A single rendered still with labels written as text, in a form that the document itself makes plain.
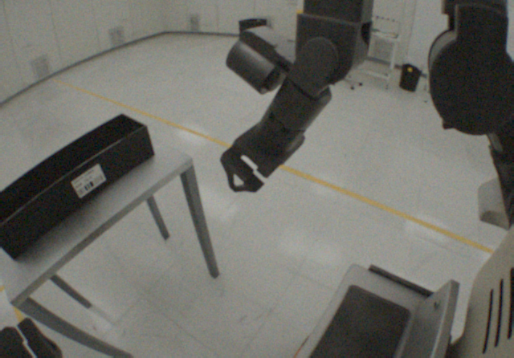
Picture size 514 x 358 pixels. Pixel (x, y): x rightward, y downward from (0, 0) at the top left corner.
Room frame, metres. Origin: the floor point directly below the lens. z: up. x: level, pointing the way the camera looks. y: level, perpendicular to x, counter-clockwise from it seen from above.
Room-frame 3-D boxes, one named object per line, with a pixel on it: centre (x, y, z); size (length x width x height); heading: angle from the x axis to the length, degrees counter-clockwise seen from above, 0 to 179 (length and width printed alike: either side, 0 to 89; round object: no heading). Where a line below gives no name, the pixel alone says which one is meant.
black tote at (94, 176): (0.44, 0.57, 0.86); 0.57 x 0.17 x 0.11; 144
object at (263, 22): (5.73, 0.07, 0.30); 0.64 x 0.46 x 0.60; 150
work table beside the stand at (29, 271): (0.46, 0.59, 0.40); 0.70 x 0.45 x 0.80; 145
